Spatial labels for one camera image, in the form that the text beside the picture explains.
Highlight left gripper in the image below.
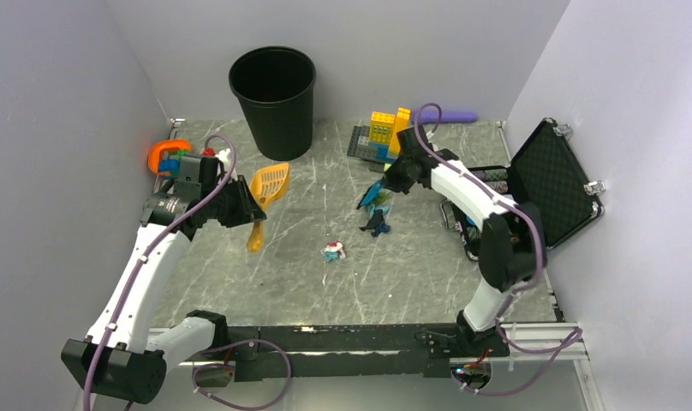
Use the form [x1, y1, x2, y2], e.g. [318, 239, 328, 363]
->
[203, 175, 266, 229]

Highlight orange slotted scoop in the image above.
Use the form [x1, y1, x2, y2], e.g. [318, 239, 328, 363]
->
[246, 163, 290, 253]

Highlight blue hand brush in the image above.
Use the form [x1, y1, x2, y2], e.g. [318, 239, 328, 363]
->
[356, 180, 384, 210]

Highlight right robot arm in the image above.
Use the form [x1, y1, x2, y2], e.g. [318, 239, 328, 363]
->
[382, 126, 546, 356]

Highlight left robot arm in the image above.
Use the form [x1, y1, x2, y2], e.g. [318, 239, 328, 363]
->
[61, 149, 265, 404]

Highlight yellow blue brick tower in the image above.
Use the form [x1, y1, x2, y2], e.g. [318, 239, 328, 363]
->
[368, 107, 411, 163]

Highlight large green paper scrap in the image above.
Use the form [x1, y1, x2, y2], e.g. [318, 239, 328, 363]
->
[373, 191, 391, 206]

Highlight grey brick baseplate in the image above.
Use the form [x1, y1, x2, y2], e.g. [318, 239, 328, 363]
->
[347, 125, 398, 172]

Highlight teal paper scrap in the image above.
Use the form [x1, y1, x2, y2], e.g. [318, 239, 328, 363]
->
[367, 204, 390, 220]

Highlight black paper scrap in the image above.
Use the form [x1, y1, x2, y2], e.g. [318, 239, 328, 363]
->
[360, 216, 387, 238]

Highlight small navy paper scrap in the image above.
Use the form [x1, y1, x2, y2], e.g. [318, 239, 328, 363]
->
[373, 223, 391, 237]

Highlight orange holder with bricks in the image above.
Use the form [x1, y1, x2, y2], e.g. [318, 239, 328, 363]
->
[146, 139, 192, 179]

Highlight light blue paper scrap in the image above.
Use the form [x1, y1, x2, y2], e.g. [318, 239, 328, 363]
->
[321, 248, 341, 262]

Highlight long white paper scrap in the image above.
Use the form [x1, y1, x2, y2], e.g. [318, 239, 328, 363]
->
[323, 241, 346, 259]

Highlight black plastic trash bin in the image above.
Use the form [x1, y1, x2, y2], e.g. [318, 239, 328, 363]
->
[228, 45, 317, 162]

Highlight black poker chip case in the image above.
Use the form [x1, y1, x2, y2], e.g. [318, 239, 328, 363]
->
[469, 117, 605, 250]

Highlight purple cylindrical handle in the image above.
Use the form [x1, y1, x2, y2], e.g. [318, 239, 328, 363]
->
[420, 110, 479, 124]

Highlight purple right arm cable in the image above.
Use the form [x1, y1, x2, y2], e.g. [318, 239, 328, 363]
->
[411, 103, 584, 398]

